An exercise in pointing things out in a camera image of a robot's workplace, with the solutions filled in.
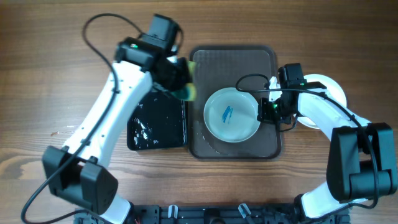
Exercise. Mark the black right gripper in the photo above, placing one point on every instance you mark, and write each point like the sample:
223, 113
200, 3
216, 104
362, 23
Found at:
264, 114

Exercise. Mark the white plate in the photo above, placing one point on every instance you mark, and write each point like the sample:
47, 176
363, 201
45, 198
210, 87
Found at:
332, 86

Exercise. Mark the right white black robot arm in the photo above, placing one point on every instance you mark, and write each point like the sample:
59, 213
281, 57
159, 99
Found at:
361, 164

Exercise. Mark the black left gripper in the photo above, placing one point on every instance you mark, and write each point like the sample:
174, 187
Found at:
180, 75

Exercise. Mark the brown serving tray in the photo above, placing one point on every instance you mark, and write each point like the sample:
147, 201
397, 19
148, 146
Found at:
246, 68

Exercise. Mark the teal and yellow sponge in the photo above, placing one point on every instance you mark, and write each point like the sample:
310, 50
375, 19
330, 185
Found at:
188, 92

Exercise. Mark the black plastic water tray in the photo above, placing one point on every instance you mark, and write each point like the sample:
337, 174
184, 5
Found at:
158, 122

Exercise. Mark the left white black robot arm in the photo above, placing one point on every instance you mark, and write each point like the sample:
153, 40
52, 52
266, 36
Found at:
78, 172

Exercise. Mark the plate with blue stain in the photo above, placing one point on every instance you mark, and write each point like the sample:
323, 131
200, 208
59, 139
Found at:
231, 115

